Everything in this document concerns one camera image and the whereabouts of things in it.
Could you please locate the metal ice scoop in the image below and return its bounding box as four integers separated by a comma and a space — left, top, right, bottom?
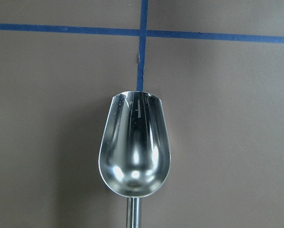
98, 91, 171, 228

